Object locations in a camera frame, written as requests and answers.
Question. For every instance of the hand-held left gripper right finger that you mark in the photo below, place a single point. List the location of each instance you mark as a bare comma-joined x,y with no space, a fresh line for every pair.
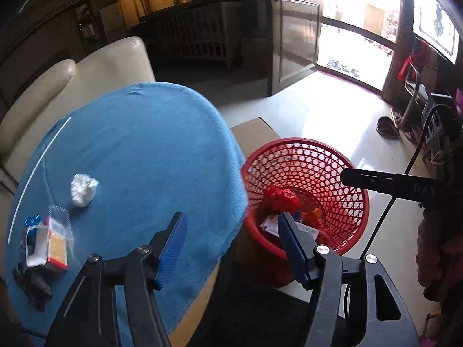
291,249

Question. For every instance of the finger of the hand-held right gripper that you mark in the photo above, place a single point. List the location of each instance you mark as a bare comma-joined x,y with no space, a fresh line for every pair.
379,182

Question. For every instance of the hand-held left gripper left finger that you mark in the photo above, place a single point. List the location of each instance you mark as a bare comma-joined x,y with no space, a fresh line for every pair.
172,249

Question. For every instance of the red plastic mesh basket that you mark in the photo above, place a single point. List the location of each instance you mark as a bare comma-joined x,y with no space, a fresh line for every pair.
325,166

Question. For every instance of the clear orange snack packet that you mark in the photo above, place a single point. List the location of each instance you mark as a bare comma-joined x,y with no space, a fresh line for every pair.
58,249

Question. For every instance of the black bag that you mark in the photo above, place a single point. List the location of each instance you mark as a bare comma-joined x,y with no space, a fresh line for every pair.
34,282

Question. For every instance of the white printed paper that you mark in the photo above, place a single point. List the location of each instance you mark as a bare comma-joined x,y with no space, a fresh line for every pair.
269,224

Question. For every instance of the orange wrapper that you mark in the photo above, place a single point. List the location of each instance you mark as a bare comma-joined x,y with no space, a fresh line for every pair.
313,217

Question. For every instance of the red crumpled plastic bag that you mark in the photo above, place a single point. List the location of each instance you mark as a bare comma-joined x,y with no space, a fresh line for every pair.
280,197

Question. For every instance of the red hanging ribbon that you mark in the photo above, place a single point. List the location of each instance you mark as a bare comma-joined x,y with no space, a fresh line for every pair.
407,63

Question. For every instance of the person's dark floral clothing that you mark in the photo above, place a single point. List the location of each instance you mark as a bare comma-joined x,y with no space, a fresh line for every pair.
445,245

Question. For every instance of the blue fleece tablecloth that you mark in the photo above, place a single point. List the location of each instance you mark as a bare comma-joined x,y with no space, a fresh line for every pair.
144,151

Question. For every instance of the crumpled white tissue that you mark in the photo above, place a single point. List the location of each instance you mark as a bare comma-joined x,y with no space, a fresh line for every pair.
83,189

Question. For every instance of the row of shoes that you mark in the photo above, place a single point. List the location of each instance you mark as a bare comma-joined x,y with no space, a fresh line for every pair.
342,65

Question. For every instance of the brown cardboard box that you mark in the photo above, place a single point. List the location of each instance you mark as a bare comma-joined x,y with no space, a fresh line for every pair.
253,133

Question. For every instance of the thin white strip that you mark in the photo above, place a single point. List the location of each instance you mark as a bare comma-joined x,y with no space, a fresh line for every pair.
44,157

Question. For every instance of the brown wooden door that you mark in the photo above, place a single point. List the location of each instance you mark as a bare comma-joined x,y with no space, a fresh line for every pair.
296,36

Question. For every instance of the cream leather sofa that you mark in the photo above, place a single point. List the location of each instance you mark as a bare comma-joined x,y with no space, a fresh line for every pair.
108,65

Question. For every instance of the wooden baby crib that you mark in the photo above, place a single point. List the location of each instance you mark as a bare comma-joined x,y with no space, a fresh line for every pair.
195,36

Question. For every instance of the tall white cabinet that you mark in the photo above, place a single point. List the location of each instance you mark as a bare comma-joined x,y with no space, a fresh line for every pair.
110,21

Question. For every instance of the metal frame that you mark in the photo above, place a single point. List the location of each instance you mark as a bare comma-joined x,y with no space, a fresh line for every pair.
410,97

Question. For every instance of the framed wall picture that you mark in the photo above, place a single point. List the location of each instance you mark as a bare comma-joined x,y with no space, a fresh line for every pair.
434,18

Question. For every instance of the dark wall niche shelf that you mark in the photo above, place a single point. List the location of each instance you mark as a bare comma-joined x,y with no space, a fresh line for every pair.
86,21

